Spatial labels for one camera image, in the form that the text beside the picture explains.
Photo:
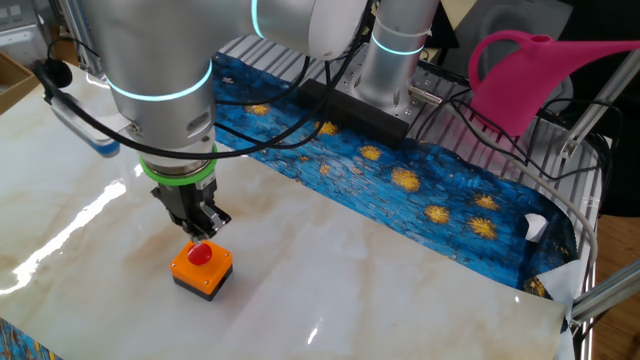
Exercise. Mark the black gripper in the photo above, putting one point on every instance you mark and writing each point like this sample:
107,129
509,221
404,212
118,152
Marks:
182,200

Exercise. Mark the orange box red push button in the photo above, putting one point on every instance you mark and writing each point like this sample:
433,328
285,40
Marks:
210,281

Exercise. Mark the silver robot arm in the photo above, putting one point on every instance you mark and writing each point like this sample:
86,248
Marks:
160,50

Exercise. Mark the glossy marble pattern sheet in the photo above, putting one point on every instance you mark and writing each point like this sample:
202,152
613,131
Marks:
350,280

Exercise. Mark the blue starry painting cloth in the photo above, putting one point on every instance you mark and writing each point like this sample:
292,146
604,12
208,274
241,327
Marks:
425,165

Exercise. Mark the brown cardboard box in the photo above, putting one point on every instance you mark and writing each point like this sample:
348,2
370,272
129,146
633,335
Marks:
12,80

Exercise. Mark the silver metal case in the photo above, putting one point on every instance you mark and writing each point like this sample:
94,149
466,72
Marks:
25,30

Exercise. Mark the pink plastic watering can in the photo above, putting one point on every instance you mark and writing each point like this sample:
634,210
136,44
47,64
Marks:
515,85

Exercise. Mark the silver blue wrist camera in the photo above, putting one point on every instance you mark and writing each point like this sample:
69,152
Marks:
90,135

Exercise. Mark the aluminium frame post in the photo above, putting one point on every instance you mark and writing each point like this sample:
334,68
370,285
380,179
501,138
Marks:
607,292
595,110

